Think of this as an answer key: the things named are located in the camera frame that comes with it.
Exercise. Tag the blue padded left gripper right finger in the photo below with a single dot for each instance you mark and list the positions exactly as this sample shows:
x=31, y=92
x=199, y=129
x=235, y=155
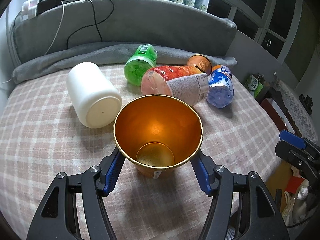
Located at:
x=203, y=166

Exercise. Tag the black power adapter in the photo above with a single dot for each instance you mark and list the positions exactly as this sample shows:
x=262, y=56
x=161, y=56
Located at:
x=45, y=5

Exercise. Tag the blue crumpled plastic bottle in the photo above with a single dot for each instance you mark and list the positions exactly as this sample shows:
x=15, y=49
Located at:
x=221, y=91

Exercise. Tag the orange labelled snack canister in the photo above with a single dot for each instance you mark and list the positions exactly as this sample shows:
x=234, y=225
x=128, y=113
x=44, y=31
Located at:
x=186, y=83

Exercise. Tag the white power strip with plugs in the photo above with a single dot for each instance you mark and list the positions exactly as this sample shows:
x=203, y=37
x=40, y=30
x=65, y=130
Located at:
x=29, y=9

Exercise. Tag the white plastic jar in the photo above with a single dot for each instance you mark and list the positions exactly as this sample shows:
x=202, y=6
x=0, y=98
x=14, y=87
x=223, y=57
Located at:
x=95, y=100

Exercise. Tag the grey rolled blanket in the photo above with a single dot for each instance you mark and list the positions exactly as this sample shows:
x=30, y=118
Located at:
x=102, y=53

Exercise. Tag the checked beige table cloth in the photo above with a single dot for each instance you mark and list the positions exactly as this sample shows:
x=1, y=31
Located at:
x=42, y=136

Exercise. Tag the grey cushion backrest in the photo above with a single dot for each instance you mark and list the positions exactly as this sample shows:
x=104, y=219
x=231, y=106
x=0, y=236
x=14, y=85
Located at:
x=156, y=22

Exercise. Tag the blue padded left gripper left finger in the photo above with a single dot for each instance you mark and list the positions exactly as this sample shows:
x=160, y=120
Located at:
x=110, y=170

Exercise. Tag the green packaging box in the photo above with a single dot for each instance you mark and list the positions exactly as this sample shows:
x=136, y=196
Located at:
x=254, y=84

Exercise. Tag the orange gold metal cup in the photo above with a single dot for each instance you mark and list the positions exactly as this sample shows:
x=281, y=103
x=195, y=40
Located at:
x=158, y=133

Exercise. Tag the white lace cloth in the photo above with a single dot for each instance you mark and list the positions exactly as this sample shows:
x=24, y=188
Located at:
x=299, y=115

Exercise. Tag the green plastic jar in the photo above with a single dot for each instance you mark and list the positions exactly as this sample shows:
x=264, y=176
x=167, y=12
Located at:
x=142, y=60

